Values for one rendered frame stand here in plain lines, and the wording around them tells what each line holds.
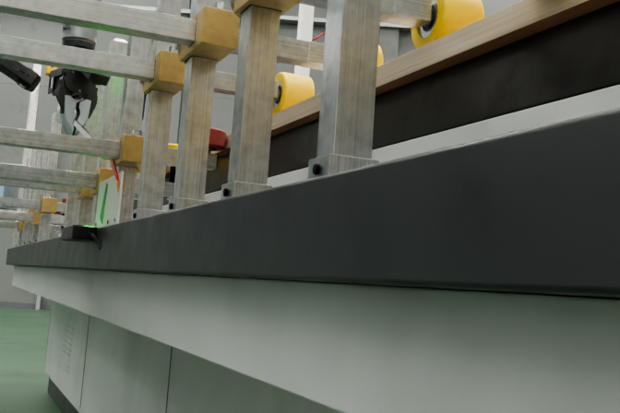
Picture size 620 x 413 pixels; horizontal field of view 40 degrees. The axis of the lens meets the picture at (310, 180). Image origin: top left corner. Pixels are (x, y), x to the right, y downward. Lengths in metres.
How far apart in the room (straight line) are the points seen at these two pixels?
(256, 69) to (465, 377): 0.51
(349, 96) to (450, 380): 0.26
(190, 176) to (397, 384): 0.63
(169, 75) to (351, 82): 0.69
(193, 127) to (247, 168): 0.26
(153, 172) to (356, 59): 0.75
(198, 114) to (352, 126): 0.51
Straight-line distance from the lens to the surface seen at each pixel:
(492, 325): 0.50
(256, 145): 0.92
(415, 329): 0.58
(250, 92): 0.93
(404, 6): 0.99
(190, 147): 1.16
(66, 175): 1.85
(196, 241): 0.95
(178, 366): 1.94
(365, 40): 0.71
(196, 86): 1.18
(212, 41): 1.12
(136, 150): 1.58
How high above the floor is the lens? 0.61
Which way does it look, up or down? 7 degrees up
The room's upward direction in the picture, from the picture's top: 4 degrees clockwise
